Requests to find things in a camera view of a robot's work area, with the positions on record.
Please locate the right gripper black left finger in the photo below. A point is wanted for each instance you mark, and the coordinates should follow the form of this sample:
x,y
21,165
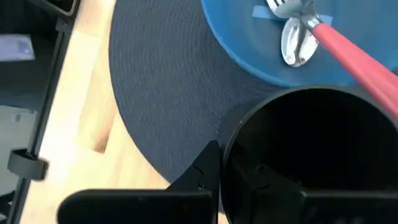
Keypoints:
x,y
205,174

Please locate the translucent blue bowl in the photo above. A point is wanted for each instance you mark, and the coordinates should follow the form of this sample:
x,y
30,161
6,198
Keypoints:
x,y
248,46

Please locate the pale paper sheet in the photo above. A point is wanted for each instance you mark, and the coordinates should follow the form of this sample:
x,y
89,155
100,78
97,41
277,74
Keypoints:
x,y
15,46

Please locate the black table edge frame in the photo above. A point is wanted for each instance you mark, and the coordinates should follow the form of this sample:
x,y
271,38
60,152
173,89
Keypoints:
x,y
46,93

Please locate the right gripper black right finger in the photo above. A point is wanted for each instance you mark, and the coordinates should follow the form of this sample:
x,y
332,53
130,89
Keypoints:
x,y
342,208

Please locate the dark woven round placemat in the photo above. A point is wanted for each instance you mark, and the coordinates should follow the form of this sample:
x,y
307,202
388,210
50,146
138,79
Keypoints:
x,y
171,93

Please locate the black cylindrical cup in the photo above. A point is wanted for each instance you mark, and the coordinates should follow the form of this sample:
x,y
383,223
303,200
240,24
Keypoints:
x,y
311,140

